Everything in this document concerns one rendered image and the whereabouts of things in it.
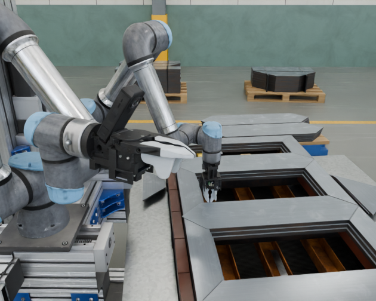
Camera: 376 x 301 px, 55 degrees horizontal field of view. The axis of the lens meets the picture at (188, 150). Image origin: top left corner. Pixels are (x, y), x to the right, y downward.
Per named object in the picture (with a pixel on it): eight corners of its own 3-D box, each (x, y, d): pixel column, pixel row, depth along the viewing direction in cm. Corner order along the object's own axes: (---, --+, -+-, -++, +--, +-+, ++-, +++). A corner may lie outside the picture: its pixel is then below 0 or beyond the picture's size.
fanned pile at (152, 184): (163, 169, 219) (163, 163, 217) (166, 205, 183) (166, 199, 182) (143, 171, 218) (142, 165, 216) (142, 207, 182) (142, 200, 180)
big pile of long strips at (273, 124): (304, 119, 267) (305, 111, 264) (329, 141, 231) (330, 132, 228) (198, 123, 259) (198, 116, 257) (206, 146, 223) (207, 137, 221)
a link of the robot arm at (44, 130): (53, 141, 80) (47, 104, 77) (92, 150, 76) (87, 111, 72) (24, 154, 74) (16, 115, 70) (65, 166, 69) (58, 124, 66)
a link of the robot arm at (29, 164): (68, 190, 109) (61, 150, 104) (33, 214, 98) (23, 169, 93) (39, 181, 114) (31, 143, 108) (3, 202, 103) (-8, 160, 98)
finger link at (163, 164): (192, 181, 61) (146, 170, 65) (194, 149, 59) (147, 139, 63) (184, 188, 59) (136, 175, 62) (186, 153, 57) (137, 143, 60)
